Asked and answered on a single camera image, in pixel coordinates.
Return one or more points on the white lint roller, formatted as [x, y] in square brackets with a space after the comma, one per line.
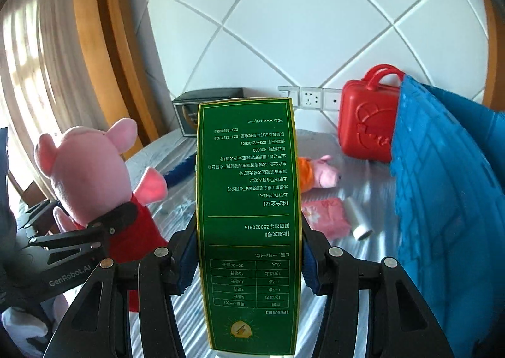
[359, 220]

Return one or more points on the pink tissue packet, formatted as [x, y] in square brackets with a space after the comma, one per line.
[327, 218]

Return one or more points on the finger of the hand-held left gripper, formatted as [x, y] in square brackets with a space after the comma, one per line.
[39, 212]
[118, 218]

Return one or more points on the small pig plush orange dress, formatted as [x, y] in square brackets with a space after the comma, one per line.
[321, 172]

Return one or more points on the pink pig plush red dress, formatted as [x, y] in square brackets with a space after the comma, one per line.
[90, 168]

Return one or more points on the wooden door frame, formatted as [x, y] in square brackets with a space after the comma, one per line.
[489, 46]
[114, 46]

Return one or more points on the red toy suitcase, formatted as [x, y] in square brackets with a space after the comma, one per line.
[367, 125]

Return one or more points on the green medicine box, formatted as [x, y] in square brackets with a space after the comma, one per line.
[248, 204]

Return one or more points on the white wall socket panel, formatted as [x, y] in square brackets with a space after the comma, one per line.
[311, 98]

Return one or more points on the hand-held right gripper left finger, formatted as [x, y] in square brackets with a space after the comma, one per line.
[188, 267]

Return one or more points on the blue plastic crate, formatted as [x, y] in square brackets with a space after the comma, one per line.
[446, 204]

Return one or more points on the striped cloth covered desktop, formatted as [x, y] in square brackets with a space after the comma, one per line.
[367, 255]

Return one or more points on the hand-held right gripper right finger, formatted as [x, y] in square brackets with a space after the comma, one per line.
[309, 271]

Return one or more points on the blue brush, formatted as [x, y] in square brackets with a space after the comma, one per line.
[181, 172]

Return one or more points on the black framed plaque box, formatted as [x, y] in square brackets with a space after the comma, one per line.
[185, 113]

